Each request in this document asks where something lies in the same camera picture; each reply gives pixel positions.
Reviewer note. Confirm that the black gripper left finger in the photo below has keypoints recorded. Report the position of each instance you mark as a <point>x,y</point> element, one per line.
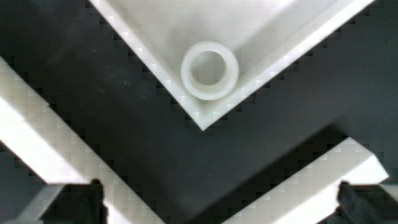
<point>76,207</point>

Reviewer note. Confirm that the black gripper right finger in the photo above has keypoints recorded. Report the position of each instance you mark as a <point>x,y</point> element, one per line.
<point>366,204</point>

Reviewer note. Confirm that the white square tabletop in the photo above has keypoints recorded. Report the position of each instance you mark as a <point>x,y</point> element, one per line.
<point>216,44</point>

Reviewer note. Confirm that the white right obstacle wall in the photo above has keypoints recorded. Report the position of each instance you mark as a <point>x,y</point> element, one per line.
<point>300,201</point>

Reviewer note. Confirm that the white obstacle wall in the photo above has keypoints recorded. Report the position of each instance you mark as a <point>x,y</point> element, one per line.
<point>53,151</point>
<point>300,201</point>

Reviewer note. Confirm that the white front obstacle wall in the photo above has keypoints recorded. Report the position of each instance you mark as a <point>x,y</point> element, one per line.
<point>53,151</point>

